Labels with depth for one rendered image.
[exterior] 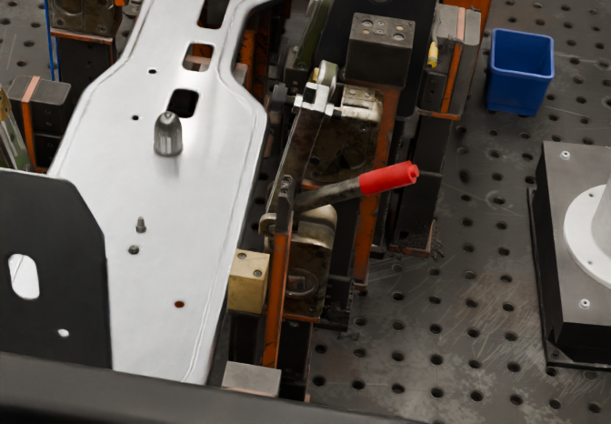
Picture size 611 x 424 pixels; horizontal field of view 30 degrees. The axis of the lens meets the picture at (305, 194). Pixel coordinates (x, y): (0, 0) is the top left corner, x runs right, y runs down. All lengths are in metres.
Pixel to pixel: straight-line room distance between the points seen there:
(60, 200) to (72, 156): 0.49
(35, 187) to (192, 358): 0.36
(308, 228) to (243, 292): 0.10
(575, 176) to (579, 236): 0.12
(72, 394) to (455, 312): 1.17
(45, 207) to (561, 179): 0.96
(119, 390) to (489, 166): 1.38
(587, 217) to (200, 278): 0.61
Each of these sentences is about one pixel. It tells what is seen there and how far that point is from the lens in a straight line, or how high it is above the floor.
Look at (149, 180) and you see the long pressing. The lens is 1.24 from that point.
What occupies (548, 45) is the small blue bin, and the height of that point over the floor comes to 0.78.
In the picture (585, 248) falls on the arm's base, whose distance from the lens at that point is 1.52.
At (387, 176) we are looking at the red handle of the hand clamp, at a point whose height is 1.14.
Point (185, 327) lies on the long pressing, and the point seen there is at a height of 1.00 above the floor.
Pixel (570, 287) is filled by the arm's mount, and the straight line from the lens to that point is 1.49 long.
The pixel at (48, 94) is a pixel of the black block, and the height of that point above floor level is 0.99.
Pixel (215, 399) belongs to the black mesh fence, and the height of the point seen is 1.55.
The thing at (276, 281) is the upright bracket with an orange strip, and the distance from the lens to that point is 1.03.
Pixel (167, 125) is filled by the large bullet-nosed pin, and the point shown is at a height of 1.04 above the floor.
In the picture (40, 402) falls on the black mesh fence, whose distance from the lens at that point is 0.41.
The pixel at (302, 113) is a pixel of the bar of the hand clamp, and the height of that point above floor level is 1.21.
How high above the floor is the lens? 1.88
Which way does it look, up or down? 46 degrees down
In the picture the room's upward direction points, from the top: 7 degrees clockwise
